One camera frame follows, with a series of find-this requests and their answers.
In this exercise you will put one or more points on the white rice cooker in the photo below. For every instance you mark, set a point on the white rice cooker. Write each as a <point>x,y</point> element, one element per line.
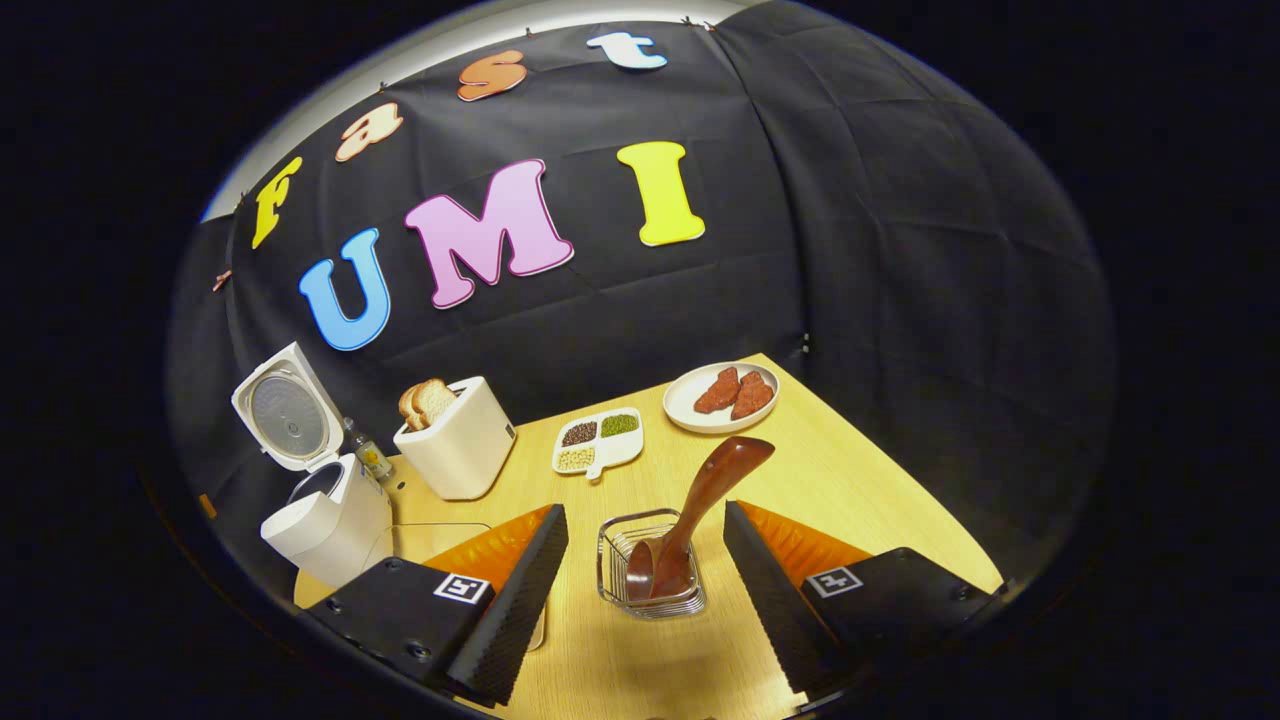
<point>330,530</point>

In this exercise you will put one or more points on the white divided bean dish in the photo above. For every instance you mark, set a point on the white divided bean dish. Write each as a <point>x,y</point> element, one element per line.
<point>600,445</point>

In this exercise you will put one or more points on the toasted bread slice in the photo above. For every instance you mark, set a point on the toasted bread slice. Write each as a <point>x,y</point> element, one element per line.
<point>410,408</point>
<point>437,400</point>

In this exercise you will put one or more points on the black backdrop cloth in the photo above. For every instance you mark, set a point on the black backdrop cloth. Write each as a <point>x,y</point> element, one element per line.
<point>900,250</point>

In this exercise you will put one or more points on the white round plate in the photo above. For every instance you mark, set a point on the white round plate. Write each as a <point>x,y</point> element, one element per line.
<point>690,415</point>

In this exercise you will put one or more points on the red meat slice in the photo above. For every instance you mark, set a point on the red meat slice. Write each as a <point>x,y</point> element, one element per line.
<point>717,392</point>
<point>752,396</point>

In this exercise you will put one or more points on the white toaster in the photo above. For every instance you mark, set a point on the white toaster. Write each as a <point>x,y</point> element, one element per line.
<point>455,450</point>

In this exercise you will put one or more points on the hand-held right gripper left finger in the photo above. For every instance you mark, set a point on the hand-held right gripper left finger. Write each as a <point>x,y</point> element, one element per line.
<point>520,610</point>

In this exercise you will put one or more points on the pink cloth clip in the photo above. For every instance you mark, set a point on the pink cloth clip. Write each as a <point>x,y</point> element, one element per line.
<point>222,280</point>

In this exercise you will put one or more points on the clear plastic rice box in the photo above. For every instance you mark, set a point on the clear plastic rice box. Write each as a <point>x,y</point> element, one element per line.
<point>440,540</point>

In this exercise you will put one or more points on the brown wooden spoon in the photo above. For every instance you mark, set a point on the brown wooden spoon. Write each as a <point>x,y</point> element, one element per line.
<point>710,490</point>

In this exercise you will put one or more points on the small glass bottle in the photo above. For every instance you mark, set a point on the small glass bottle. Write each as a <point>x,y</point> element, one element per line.
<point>368,452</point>

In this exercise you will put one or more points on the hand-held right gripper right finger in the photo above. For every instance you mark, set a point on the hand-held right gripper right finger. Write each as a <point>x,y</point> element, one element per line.
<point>775,610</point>

